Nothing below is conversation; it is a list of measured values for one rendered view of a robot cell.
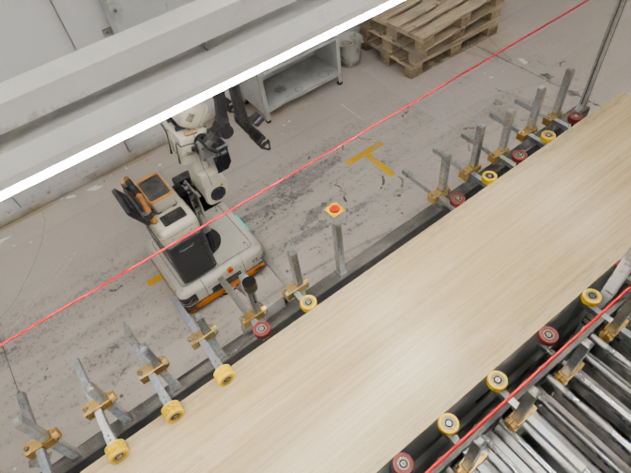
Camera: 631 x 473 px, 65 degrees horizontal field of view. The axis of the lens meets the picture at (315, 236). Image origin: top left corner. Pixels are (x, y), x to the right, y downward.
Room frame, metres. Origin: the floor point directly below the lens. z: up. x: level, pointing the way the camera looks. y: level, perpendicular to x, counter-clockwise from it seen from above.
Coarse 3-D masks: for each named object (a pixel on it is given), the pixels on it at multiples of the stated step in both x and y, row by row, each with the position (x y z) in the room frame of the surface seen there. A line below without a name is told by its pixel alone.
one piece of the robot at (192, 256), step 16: (128, 176) 2.32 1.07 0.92; (176, 192) 2.23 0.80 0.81; (144, 208) 1.99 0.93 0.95; (176, 208) 2.09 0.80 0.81; (192, 208) 2.20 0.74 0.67; (160, 224) 1.98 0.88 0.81; (176, 224) 1.96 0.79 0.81; (192, 224) 1.98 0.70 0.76; (160, 240) 1.91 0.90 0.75; (176, 240) 1.92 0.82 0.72; (192, 240) 1.96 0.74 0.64; (208, 240) 2.15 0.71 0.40; (176, 256) 1.90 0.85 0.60; (192, 256) 1.94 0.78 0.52; (208, 256) 1.99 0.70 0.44; (192, 272) 1.92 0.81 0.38
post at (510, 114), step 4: (508, 112) 2.12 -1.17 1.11; (512, 112) 2.11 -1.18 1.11; (508, 116) 2.12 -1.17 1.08; (512, 116) 2.11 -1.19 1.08; (508, 120) 2.11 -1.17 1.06; (512, 120) 2.11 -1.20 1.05; (504, 124) 2.13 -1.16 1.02; (508, 124) 2.11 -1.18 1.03; (512, 124) 2.12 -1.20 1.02; (504, 128) 2.12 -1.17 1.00; (508, 128) 2.10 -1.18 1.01; (504, 132) 2.12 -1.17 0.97; (508, 132) 2.11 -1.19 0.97; (500, 136) 2.13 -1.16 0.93; (504, 136) 2.11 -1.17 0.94; (508, 136) 2.11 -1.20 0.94; (500, 140) 2.13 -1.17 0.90; (504, 140) 2.11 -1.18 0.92; (508, 140) 2.12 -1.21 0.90; (500, 144) 2.12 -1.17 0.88; (504, 144) 2.10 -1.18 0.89; (500, 148) 2.11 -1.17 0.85; (504, 148) 2.11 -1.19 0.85
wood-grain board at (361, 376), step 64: (576, 128) 2.13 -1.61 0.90; (512, 192) 1.71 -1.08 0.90; (576, 192) 1.64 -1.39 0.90; (448, 256) 1.37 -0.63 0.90; (512, 256) 1.31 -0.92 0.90; (576, 256) 1.26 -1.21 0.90; (320, 320) 1.14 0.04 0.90; (384, 320) 1.08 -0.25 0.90; (448, 320) 1.03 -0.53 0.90; (512, 320) 0.98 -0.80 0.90; (256, 384) 0.88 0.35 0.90; (320, 384) 0.83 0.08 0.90; (384, 384) 0.79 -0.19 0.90; (448, 384) 0.75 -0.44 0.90; (128, 448) 0.70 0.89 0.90; (192, 448) 0.66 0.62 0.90; (256, 448) 0.62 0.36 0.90; (320, 448) 0.58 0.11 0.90; (384, 448) 0.54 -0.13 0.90
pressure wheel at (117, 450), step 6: (108, 444) 0.70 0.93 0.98; (114, 444) 0.69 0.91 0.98; (120, 444) 0.69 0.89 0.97; (108, 450) 0.67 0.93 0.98; (114, 450) 0.67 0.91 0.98; (120, 450) 0.67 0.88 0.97; (126, 450) 0.67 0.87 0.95; (108, 456) 0.65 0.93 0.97; (114, 456) 0.65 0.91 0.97; (120, 456) 0.65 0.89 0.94; (126, 456) 0.66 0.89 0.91; (114, 462) 0.64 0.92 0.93
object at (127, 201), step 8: (112, 192) 2.17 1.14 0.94; (120, 192) 2.18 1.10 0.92; (128, 192) 2.20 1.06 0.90; (120, 200) 2.09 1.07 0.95; (128, 200) 2.12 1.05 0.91; (128, 208) 2.01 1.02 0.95; (136, 208) 2.06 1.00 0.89; (136, 216) 1.99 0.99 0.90; (144, 216) 1.98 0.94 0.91; (152, 216) 1.98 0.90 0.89
